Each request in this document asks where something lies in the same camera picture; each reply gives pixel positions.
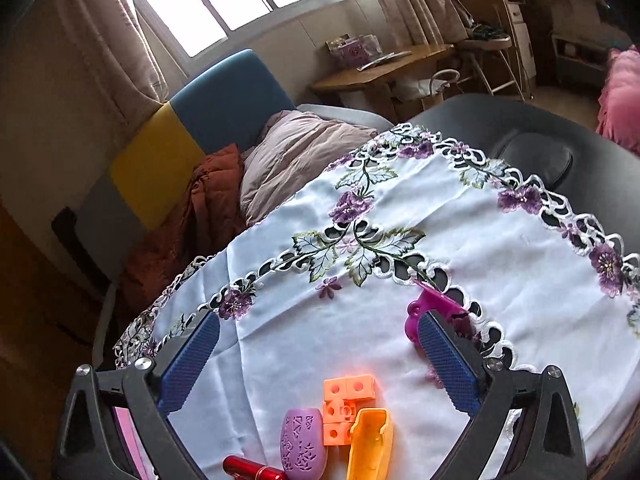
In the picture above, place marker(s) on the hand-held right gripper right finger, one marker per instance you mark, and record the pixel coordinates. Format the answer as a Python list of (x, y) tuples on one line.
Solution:
[(450, 365)]

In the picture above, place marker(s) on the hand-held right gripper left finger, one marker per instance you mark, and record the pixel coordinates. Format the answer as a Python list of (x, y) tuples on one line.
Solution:
[(190, 360)]

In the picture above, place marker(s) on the pink plastic toy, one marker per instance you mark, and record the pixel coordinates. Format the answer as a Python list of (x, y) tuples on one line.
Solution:
[(435, 302)]

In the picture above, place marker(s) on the pink white cardboard box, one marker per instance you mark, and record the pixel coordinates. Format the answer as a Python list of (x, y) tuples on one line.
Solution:
[(127, 440)]

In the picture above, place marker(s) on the orange cube blocks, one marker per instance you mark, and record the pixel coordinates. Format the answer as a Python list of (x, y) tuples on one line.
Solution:
[(350, 387)]

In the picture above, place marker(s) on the yellow plastic shell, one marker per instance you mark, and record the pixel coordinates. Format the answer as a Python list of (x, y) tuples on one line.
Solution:
[(370, 445)]

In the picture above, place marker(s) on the red cylinder toy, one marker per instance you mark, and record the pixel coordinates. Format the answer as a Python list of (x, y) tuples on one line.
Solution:
[(252, 470)]

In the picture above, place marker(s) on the purple egg-shaped toy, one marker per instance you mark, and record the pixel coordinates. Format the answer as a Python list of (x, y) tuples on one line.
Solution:
[(302, 442)]

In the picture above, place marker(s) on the white embroidered floral tablecloth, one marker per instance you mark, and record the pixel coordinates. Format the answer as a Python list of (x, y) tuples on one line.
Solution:
[(475, 260)]

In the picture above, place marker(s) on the rust brown quilt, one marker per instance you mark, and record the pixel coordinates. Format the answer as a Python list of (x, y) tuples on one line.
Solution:
[(200, 210)]

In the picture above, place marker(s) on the beige pillow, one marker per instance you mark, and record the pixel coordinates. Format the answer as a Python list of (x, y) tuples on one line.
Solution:
[(300, 155)]

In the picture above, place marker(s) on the grey yellow blue headboard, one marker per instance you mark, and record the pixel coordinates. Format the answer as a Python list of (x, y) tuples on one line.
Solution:
[(220, 95)]

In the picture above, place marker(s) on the black padded table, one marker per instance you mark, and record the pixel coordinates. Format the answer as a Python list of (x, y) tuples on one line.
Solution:
[(590, 130)]

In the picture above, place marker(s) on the wooden desk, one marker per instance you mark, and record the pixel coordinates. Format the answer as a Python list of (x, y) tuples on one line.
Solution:
[(380, 72)]

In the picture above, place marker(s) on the pink cushion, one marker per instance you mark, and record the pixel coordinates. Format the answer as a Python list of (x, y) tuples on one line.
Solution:
[(622, 100)]

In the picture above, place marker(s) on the white folding chair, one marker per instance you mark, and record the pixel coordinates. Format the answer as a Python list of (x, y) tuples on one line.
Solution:
[(492, 45)]

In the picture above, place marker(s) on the pink storage box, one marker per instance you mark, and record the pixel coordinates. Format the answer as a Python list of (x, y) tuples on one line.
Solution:
[(355, 50)]

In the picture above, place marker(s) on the white cabinet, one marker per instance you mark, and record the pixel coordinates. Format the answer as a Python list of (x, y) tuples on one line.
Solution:
[(522, 40)]

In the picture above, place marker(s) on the beige curtain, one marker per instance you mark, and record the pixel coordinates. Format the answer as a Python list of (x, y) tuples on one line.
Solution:
[(410, 0), (110, 35)]

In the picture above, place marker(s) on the low grey cabinet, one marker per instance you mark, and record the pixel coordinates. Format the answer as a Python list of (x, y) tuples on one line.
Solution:
[(582, 57)]

